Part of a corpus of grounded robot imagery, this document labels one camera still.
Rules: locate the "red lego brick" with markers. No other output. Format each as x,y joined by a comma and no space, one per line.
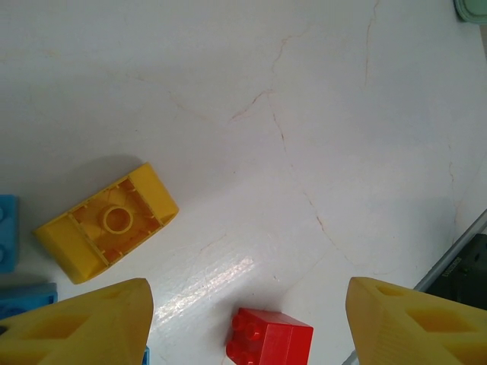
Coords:
274,338

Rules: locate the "long blue lego brick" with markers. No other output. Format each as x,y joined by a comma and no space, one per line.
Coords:
23,302

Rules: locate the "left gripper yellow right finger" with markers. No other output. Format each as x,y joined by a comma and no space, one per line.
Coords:
418,334

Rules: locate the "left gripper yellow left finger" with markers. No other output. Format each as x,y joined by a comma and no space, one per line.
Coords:
76,334

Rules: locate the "curved yellow lego brick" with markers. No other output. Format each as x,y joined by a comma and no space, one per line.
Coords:
64,243

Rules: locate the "mint green zip case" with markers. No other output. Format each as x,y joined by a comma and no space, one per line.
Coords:
473,9

